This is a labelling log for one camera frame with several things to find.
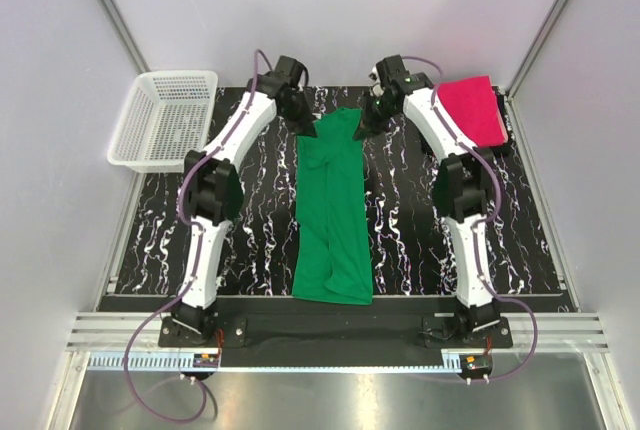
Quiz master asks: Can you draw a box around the green t shirt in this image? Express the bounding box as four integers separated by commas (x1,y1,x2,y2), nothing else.
292,107,373,306

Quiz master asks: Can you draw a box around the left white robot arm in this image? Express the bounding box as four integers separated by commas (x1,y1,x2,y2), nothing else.
170,56,316,346

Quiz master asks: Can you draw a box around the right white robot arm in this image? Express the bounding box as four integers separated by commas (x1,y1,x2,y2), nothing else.
353,55,501,347

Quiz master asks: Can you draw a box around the folded pink t shirt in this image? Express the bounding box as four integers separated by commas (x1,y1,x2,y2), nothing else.
437,75,508,147

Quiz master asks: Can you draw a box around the white plastic basket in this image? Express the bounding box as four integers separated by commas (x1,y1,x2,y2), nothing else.
107,70,218,174

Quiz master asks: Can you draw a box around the black marble pattern mat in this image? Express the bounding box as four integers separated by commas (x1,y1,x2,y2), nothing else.
109,118,561,296

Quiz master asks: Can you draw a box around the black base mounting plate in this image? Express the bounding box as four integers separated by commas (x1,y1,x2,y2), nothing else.
159,296,513,372

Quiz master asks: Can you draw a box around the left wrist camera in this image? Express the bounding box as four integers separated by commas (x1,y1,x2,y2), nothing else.
274,55,309,87

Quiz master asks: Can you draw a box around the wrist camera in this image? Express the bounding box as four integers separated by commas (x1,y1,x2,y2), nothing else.
369,55,410,89
274,55,309,87

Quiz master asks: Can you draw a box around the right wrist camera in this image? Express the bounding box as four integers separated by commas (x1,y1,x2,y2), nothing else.
369,55,410,89

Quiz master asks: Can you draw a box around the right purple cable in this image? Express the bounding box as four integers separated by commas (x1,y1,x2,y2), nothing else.
402,54,540,385

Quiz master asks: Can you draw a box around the purple cable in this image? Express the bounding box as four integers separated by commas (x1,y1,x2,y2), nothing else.
402,54,540,385
122,48,271,422

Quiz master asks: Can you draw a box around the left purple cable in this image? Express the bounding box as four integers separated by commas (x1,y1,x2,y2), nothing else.
122,48,271,422

